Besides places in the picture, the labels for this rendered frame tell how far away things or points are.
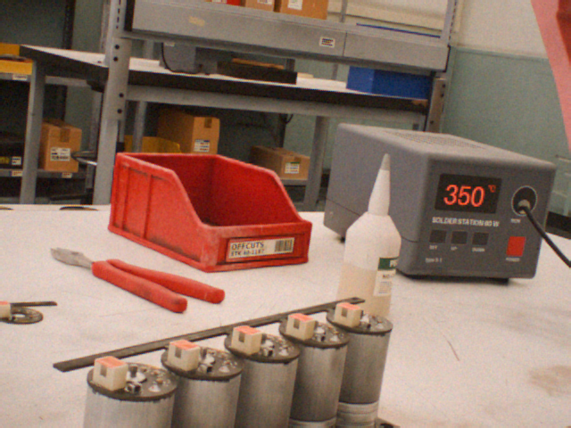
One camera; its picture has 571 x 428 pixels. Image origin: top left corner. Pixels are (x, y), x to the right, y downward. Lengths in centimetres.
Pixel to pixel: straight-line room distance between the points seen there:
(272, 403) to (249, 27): 272
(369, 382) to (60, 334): 19
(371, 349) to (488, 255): 38
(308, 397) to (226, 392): 5
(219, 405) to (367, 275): 30
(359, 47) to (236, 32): 50
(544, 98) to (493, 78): 44
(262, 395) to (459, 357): 25
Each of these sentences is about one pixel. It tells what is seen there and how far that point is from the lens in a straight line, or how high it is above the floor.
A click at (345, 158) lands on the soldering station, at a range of 77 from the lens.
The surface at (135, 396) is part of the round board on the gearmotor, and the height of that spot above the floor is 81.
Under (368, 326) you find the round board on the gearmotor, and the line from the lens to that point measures 34.
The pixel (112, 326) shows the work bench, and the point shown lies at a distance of 50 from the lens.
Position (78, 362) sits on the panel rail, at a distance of 28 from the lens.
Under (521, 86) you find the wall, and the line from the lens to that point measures 620.
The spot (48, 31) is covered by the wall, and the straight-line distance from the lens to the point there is 499.
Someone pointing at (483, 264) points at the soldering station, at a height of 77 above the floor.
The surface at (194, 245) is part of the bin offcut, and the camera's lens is 64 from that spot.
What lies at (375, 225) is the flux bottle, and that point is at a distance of 57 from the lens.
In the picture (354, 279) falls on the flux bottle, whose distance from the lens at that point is 57.
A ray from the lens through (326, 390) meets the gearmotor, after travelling 33.
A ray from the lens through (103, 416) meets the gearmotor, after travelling 26.
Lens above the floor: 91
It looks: 10 degrees down
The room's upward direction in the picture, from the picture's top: 8 degrees clockwise
